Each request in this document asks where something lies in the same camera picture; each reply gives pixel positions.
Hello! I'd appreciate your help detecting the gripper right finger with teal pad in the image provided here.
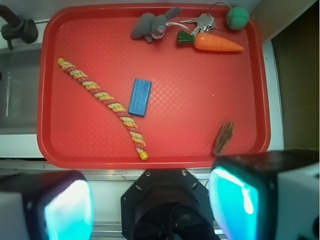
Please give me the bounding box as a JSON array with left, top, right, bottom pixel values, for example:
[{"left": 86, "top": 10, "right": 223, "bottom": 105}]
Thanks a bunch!
[{"left": 208, "top": 149, "right": 320, "bottom": 240}]

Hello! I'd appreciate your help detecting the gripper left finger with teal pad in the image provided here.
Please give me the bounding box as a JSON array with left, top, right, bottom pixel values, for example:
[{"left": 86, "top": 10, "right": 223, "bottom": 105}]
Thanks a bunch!
[{"left": 0, "top": 170, "right": 94, "bottom": 240}]

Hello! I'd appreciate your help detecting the brown wood chip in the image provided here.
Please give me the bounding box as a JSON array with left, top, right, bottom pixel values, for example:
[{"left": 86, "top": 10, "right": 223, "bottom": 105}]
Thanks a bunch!
[{"left": 212, "top": 121, "right": 234, "bottom": 156}]

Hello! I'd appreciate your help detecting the blue wooden block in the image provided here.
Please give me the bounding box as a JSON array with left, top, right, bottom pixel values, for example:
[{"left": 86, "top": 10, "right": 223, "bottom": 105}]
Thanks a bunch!
[{"left": 128, "top": 78, "right": 152, "bottom": 117}]

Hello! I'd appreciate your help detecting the steel sink basin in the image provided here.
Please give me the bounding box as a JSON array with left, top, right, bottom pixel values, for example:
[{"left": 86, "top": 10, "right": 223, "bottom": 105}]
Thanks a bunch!
[{"left": 0, "top": 49, "right": 41, "bottom": 135}]

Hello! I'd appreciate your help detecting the red plastic tray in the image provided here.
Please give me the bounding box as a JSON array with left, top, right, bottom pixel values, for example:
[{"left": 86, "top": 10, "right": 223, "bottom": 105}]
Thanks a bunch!
[{"left": 37, "top": 3, "right": 271, "bottom": 169}]

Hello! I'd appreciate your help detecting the orange toy carrot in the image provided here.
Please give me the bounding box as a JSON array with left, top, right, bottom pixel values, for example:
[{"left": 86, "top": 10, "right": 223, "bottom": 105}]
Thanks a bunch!
[{"left": 177, "top": 30, "right": 245, "bottom": 52}]

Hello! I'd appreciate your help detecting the dark sink faucet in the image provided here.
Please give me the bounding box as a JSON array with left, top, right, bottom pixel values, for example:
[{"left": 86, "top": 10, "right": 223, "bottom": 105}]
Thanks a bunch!
[{"left": 0, "top": 4, "right": 38, "bottom": 50}]

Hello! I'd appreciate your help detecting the green ball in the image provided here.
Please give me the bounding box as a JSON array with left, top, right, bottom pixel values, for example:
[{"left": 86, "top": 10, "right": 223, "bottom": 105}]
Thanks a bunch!
[{"left": 225, "top": 7, "right": 249, "bottom": 30}]

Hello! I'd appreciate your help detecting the silver key bunch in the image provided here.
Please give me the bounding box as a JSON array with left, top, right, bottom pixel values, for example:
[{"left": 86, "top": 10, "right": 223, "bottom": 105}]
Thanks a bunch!
[{"left": 179, "top": 13, "right": 216, "bottom": 36}]

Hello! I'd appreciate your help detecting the grey plush bunny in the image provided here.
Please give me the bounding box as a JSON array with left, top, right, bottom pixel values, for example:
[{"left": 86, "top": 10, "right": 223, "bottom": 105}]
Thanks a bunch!
[{"left": 130, "top": 7, "right": 182, "bottom": 44}]

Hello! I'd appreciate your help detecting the multicolour twisted rope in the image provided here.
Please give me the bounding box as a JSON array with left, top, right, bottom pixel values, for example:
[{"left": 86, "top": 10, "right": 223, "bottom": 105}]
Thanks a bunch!
[{"left": 57, "top": 57, "right": 149, "bottom": 161}]

